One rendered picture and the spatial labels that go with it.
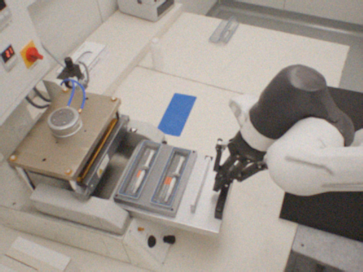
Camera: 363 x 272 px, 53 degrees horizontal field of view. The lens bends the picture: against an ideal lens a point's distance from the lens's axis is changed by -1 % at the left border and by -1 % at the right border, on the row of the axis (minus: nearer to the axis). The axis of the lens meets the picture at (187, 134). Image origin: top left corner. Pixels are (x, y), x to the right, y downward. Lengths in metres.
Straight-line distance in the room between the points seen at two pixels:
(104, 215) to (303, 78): 0.57
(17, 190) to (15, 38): 0.42
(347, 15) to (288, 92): 2.77
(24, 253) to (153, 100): 0.76
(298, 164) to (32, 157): 0.63
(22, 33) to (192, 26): 1.10
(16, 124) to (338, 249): 0.97
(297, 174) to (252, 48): 1.26
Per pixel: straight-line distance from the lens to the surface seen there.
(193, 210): 0.92
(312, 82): 0.62
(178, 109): 1.47
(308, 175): 0.57
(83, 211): 0.94
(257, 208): 1.20
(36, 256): 1.12
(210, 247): 1.13
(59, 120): 0.94
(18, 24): 0.99
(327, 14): 3.38
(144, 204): 0.92
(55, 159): 0.92
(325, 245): 1.18
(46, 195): 1.00
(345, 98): 1.15
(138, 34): 1.83
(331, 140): 0.62
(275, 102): 0.63
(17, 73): 1.00
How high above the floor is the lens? 1.78
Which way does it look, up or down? 49 degrees down
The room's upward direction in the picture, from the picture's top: 4 degrees counter-clockwise
